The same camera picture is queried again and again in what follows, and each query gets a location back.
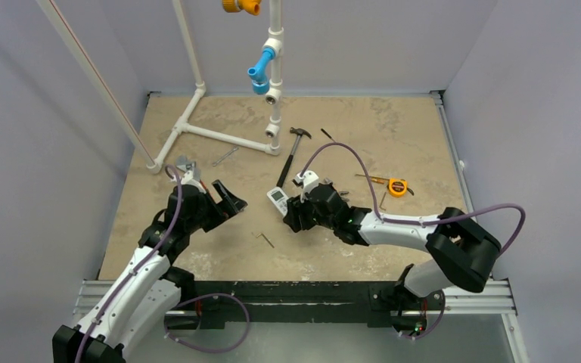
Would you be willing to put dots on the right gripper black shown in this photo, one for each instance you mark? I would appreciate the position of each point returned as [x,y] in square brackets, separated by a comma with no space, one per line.
[301,211]

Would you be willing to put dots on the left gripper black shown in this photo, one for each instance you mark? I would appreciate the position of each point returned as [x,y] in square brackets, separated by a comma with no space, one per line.
[222,210]

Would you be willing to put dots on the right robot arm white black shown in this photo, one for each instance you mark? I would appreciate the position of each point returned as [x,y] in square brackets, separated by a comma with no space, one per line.
[462,253]

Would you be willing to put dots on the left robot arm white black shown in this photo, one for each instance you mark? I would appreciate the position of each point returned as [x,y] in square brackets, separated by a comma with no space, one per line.
[150,285]

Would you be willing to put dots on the orange black pliers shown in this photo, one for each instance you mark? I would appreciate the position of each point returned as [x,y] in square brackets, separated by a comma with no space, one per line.
[330,182]

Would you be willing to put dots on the hex key near front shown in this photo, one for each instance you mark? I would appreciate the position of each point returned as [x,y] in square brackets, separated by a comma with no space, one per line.
[264,238]

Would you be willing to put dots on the silver flat wrench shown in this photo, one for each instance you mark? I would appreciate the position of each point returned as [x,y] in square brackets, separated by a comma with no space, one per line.
[224,156]

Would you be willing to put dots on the red adjustable wrench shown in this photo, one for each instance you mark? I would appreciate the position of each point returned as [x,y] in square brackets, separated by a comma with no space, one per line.
[183,164]

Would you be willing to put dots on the small black screwdriver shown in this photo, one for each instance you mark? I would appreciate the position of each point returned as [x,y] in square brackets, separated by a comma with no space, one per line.
[330,138]

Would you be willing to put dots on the hex key near tape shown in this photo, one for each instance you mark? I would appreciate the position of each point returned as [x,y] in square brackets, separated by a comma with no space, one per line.
[381,205]

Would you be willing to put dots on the yellow tape measure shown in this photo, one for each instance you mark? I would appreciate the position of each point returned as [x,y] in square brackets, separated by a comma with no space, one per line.
[397,187]

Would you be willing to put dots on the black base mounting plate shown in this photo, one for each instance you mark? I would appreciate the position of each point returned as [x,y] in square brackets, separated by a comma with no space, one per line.
[375,304]

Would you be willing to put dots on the blue pipe fitting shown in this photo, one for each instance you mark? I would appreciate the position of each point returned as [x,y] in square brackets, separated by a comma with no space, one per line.
[257,73]

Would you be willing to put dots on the orange pipe fitting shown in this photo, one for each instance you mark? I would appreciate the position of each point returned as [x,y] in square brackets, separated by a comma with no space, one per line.
[234,6]

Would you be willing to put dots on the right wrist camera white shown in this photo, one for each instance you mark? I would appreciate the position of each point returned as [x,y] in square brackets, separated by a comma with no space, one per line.
[307,181]

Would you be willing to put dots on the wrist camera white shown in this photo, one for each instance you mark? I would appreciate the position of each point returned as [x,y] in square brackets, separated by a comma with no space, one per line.
[192,178]
[307,181]

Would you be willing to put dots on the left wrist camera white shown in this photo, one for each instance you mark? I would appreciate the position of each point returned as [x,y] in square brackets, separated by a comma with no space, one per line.
[192,178]

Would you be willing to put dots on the black handled claw hammer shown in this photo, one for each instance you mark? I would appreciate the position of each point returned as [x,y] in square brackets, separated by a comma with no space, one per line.
[299,133]

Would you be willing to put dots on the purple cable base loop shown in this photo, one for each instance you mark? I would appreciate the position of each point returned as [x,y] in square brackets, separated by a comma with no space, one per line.
[210,323]

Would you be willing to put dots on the white PVC pipe frame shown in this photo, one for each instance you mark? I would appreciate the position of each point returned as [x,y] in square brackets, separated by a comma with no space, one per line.
[191,48]

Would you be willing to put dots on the aluminium rail frame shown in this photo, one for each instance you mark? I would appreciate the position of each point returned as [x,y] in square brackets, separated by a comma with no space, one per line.
[496,299]

